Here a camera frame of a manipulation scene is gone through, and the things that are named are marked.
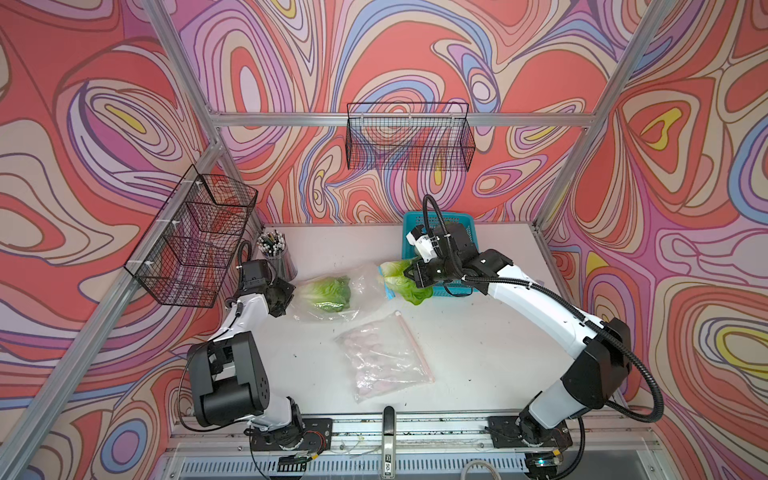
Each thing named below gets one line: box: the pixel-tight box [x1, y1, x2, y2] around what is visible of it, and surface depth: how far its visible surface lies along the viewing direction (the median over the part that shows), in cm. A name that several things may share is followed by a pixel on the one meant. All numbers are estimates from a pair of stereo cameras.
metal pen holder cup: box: [256, 229, 299, 282], surface depth 95 cm
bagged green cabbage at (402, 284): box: [379, 259, 434, 306], surface depth 81 cm
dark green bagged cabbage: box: [300, 276, 351, 312], surface depth 92 cm
